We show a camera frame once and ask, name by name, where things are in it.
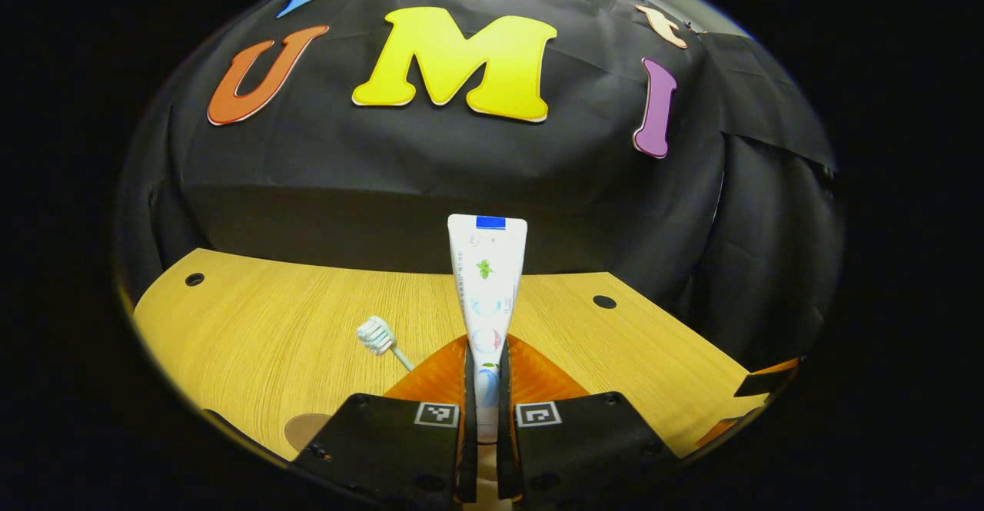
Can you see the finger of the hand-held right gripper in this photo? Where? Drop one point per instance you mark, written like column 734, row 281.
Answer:
column 719, row 428
column 769, row 379

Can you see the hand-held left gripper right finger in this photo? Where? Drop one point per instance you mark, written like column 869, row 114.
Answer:
column 592, row 446

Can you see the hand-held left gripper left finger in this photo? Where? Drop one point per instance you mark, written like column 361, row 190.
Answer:
column 384, row 449

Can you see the round brown coaster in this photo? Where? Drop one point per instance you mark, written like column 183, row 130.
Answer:
column 304, row 428

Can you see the pale green toothbrush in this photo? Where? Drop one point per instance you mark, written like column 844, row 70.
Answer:
column 377, row 336

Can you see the white toothpaste tube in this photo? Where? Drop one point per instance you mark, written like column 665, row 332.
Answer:
column 488, row 280

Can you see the wooden desktop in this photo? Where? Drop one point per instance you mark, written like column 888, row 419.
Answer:
column 269, row 326

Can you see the black backdrop cloth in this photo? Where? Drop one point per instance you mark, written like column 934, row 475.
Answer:
column 346, row 165

